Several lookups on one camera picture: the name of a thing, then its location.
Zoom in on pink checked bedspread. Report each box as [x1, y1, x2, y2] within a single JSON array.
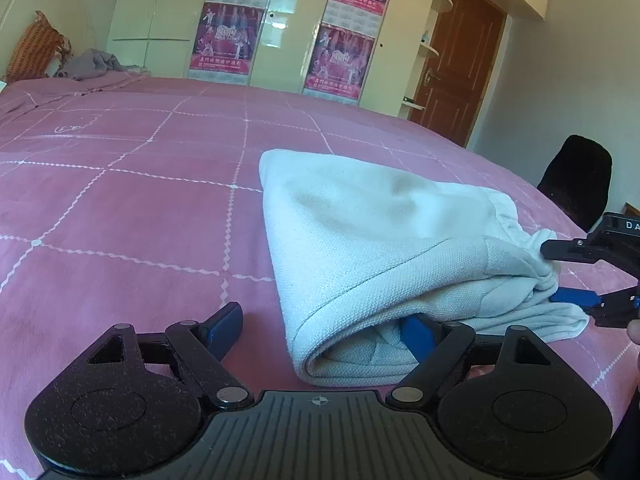
[[1, 75, 639, 479]]

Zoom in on brown wooden door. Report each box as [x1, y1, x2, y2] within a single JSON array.
[[409, 0, 506, 148]]

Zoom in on cream wardrobe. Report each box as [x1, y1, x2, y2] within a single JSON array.
[[107, 0, 548, 116]]

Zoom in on white pants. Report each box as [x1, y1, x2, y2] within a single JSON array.
[[259, 150, 588, 388]]

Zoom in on lower right pink poster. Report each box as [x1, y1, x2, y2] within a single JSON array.
[[303, 24, 374, 105]]

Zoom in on grey crumpled cloth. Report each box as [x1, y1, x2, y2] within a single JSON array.
[[54, 49, 148, 81]]

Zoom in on lower left pink poster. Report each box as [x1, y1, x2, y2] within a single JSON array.
[[188, 2, 264, 86]]

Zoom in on black garment on chair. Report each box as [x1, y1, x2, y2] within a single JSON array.
[[537, 134, 613, 232]]

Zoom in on cream corner shelves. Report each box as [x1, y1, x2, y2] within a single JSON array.
[[399, 0, 452, 119]]

